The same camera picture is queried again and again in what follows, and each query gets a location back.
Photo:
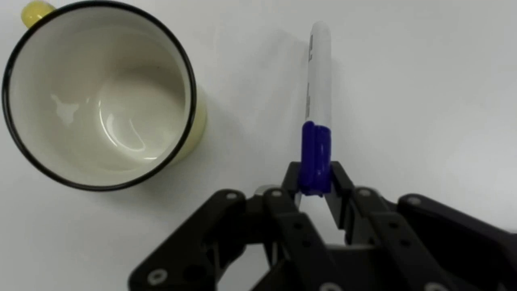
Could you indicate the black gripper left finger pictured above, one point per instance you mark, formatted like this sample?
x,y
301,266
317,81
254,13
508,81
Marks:
x,y
227,243

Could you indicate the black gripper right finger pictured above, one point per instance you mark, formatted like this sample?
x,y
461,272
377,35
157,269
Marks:
x,y
442,243

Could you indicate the white marker with blue cap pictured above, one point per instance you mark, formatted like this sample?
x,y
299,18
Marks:
x,y
319,81

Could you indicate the yellow enamel mug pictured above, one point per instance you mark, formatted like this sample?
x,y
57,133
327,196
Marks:
x,y
59,65

